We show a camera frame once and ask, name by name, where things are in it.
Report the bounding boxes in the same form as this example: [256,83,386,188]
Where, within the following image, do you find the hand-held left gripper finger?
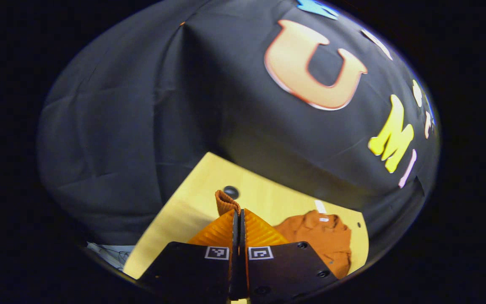
[138,209,240,302]
[240,208,340,302]

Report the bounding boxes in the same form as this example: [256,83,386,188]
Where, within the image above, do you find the orange button shirt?
[214,190,352,280]

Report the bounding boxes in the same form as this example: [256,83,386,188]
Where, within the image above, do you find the black backdrop cloth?
[36,0,441,262]

